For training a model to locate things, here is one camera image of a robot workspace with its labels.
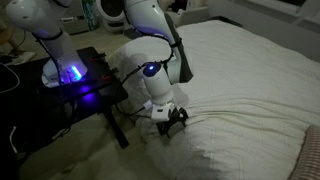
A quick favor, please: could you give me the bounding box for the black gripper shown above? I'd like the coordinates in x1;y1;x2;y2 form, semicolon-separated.
156;106;190;139

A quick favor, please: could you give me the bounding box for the white duvet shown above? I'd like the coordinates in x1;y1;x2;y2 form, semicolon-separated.
106;19;320;180

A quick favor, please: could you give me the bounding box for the red table clamp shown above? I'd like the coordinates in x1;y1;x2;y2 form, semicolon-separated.
89;53;108;64
101;67;120;81

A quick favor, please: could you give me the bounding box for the white round appliance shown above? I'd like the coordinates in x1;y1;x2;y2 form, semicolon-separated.
95;0;130;33

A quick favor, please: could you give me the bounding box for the black robot table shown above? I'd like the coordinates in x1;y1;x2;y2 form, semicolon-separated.
0;45;131;169

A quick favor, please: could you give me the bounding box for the pink striped pillow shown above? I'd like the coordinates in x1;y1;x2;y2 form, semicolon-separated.
287;124;320;180

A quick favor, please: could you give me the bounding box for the green patterned bottle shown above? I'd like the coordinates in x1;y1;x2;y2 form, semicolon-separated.
81;0;99;30

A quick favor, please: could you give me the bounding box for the grey flat box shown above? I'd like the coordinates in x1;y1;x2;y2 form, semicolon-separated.
60;14;90;35

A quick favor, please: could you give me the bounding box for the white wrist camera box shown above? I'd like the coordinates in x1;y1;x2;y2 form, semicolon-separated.
150;104;177;122

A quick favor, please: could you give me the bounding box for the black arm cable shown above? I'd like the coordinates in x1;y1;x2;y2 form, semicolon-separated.
114;39;184;120

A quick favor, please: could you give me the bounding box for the short white cable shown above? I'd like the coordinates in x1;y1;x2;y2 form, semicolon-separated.
8;125;20;155

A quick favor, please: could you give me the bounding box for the white looped cable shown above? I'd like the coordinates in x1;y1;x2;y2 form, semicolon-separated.
0;61;21;95

